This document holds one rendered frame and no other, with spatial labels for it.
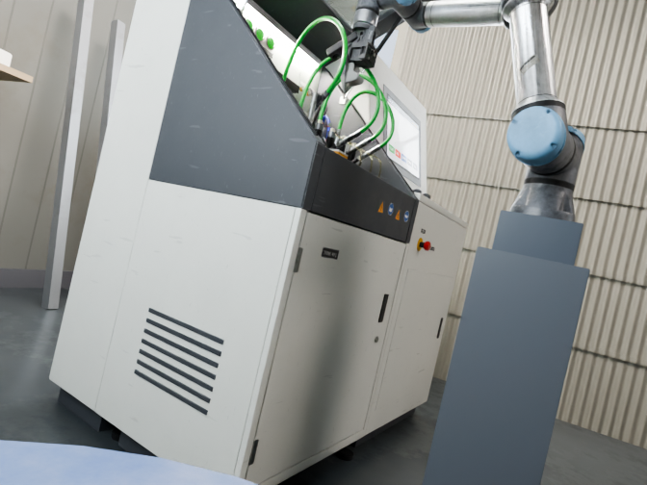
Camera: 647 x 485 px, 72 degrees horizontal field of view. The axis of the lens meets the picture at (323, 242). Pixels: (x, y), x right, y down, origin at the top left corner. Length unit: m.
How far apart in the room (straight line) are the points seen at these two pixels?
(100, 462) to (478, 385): 0.97
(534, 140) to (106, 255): 1.25
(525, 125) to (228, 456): 1.02
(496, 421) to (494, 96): 2.59
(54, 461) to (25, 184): 3.12
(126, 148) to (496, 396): 1.28
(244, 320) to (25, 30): 2.60
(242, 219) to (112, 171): 0.60
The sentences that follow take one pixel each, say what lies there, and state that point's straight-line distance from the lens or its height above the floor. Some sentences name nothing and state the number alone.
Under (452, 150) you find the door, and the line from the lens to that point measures 3.34.
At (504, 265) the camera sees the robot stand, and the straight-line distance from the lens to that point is 1.13.
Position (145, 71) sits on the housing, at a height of 1.12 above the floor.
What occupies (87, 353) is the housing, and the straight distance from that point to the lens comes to 1.62.
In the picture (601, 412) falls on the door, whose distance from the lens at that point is 3.25.
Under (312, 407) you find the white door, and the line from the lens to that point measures 1.35.
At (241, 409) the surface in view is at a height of 0.29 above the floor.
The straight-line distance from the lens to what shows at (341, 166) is 1.16.
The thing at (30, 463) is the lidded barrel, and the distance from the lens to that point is 0.28.
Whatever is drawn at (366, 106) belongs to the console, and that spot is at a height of 1.29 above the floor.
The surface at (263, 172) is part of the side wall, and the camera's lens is 1.14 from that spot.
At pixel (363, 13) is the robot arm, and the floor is 1.44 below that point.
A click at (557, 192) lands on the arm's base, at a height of 0.97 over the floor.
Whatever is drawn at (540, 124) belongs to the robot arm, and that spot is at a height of 1.08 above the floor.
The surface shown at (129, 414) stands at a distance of 1.46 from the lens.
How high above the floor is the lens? 0.73
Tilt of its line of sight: level
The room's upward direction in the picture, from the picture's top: 13 degrees clockwise
